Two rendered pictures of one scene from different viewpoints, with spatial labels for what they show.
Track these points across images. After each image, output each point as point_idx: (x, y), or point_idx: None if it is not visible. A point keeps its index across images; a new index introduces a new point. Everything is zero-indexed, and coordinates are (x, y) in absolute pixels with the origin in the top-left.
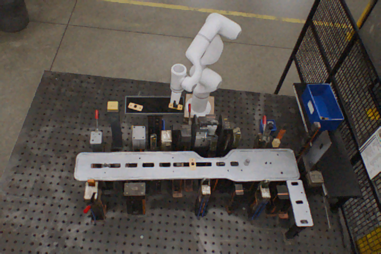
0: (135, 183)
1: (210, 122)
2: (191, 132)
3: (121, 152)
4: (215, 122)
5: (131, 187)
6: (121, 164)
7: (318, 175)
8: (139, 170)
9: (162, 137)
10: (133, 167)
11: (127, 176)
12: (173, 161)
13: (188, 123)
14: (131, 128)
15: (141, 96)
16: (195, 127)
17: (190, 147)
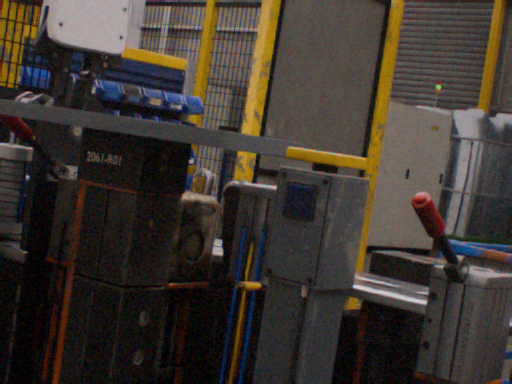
0: (406, 257)
1: (47, 97)
2: (51, 225)
3: (382, 292)
4: (33, 95)
5: (426, 259)
6: (410, 291)
7: None
8: (356, 274)
9: (204, 196)
10: (356, 315)
11: (412, 283)
12: (216, 247)
13: (65, 165)
14: (256, 284)
15: (154, 122)
16: (102, 112)
17: (15, 378)
